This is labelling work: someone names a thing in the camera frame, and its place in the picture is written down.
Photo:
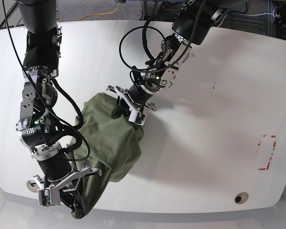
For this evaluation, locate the right table cable grommet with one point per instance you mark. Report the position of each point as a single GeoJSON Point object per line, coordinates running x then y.
{"type": "Point", "coordinates": [241, 198]}

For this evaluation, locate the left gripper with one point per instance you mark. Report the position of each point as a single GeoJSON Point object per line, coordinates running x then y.
{"type": "Point", "coordinates": [126, 106]}

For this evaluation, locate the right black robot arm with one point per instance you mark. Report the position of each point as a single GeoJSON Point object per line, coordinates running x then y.
{"type": "Point", "coordinates": [48, 137]}

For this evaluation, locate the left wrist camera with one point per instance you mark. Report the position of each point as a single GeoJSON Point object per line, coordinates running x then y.
{"type": "Point", "coordinates": [140, 119]}

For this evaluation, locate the red tape rectangle marking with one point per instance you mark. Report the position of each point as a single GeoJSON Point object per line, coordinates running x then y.
{"type": "Point", "coordinates": [265, 150]}

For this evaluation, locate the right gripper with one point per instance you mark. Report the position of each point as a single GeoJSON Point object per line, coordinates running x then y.
{"type": "Point", "coordinates": [68, 191]}

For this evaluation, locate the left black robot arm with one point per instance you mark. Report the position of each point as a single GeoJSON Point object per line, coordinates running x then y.
{"type": "Point", "coordinates": [194, 21]}

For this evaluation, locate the green t-shirt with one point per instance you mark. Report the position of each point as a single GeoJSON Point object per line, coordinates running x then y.
{"type": "Point", "coordinates": [114, 145]}

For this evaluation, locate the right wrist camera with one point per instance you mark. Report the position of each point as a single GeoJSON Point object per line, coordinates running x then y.
{"type": "Point", "coordinates": [44, 198]}

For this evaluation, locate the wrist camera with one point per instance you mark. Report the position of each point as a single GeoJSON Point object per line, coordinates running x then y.
{"type": "Point", "coordinates": [140, 119]}
{"type": "Point", "coordinates": [44, 198]}

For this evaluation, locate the table cable grommet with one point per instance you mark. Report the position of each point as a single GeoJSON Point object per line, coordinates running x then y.
{"type": "Point", "coordinates": [241, 198]}
{"type": "Point", "coordinates": [32, 186]}

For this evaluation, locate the left table cable grommet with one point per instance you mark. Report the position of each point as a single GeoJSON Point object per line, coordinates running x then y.
{"type": "Point", "coordinates": [32, 186]}

